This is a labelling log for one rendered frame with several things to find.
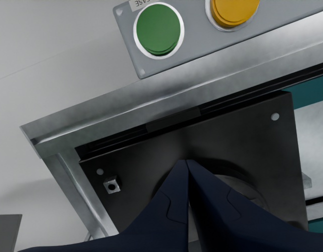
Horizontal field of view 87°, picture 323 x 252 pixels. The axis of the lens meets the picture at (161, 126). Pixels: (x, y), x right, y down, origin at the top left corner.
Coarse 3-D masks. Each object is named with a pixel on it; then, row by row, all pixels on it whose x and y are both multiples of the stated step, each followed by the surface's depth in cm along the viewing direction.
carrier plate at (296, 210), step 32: (288, 96) 17; (192, 128) 18; (224, 128) 18; (256, 128) 18; (288, 128) 18; (96, 160) 20; (128, 160) 19; (160, 160) 19; (224, 160) 19; (256, 160) 19; (288, 160) 19; (96, 192) 21; (128, 192) 21; (288, 192) 20; (128, 224) 22
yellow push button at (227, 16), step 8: (216, 0) 14; (224, 0) 14; (232, 0) 14; (240, 0) 14; (248, 0) 14; (256, 0) 14; (216, 8) 14; (224, 8) 14; (232, 8) 14; (240, 8) 14; (248, 8) 14; (216, 16) 15; (224, 16) 15; (232, 16) 15; (240, 16) 15; (248, 16) 15; (224, 24) 15; (232, 24) 15
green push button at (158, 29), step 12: (144, 12) 15; (156, 12) 15; (168, 12) 15; (144, 24) 15; (156, 24) 15; (168, 24) 15; (144, 36) 15; (156, 36) 15; (168, 36) 15; (144, 48) 16; (156, 48) 16; (168, 48) 16
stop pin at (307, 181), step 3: (303, 174) 21; (303, 177) 21; (306, 177) 20; (309, 177) 20; (303, 180) 20; (306, 180) 20; (309, 180) 20; (303, 183) 20; (306, 183) 20; (309, 183) 20; (303, 186) 21; (306, 186) 21; (309, 186) 21
